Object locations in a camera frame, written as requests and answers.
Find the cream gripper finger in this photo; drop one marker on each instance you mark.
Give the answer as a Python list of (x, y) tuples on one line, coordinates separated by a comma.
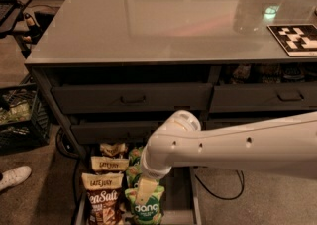
[(146, 187)]

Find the brown sea salt chip bag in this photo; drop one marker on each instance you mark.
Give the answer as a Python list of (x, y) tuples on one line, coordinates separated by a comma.
[(104, 193)]

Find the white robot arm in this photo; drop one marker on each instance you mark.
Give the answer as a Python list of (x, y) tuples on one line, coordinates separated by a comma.
[(285, 146)]

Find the green dang chip bag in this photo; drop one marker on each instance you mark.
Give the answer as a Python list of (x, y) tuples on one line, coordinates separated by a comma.
[(133, 174), (135, 155), (149, 213)]

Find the front green dang chip bag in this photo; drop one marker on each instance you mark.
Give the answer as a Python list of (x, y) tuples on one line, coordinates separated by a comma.
[(149, 213)]

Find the open bottom left drawer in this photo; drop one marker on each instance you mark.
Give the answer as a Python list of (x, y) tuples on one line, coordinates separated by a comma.
[(178, 203)]

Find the middle left drawer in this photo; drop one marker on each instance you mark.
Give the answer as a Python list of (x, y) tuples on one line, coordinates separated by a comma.
[(99, 132)]

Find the top left drawer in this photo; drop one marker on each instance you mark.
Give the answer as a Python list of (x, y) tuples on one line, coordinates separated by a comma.
[(107, 98)]

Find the grey cabinet counter unit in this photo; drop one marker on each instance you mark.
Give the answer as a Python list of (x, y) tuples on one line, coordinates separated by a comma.
[(161, 41)]

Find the top right drawer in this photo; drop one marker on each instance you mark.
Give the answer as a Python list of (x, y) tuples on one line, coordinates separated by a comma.
[(229, 98)]

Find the white sneaker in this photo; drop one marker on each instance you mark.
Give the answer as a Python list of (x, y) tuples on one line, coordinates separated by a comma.
[(14, 177)]

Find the black plastic crate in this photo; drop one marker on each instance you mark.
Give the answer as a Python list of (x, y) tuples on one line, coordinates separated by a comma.
[(24, 119)]

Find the black white fiducial marker board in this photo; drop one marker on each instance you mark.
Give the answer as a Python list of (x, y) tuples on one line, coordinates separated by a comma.
[(296, 39)]

